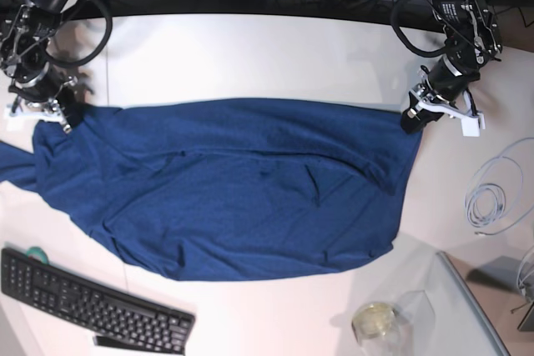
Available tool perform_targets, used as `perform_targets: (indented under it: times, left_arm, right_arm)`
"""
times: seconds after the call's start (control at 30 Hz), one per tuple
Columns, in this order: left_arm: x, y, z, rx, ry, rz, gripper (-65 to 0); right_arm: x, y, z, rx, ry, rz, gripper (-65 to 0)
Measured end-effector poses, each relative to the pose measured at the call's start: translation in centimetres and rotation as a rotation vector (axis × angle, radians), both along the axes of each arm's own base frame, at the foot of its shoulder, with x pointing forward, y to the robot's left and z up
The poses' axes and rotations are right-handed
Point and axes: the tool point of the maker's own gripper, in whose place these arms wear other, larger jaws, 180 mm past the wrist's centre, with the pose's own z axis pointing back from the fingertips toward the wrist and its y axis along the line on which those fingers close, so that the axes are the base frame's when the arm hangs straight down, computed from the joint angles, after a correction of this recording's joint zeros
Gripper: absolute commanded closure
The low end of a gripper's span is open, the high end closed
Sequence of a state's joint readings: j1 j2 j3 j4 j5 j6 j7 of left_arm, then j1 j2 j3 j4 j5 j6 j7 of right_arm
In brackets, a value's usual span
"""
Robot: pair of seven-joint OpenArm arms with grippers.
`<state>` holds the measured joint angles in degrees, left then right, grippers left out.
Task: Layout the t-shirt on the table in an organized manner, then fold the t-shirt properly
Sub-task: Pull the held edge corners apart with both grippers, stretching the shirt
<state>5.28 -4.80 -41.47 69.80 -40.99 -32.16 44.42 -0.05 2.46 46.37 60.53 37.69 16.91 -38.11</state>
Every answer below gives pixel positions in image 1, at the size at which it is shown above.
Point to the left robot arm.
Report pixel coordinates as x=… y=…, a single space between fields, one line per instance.
x=472 y=41

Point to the blue t-shirt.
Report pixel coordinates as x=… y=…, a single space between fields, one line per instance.
x=229 y=190

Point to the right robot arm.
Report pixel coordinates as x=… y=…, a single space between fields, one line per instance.
x=29 y=26

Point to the black keyboard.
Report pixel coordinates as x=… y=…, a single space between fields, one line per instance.
x=131 y=322

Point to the grey metal stand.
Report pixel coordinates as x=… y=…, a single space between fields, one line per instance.
x=504 y=295

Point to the green tape roll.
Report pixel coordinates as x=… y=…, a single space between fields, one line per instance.
x=38 y=254

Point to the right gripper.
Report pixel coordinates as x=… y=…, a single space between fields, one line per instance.
x=51 y=96

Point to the clear glass jar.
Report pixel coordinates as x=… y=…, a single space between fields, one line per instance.
x=403 y=327

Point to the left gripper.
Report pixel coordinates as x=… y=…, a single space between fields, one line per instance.
x=444 y=91

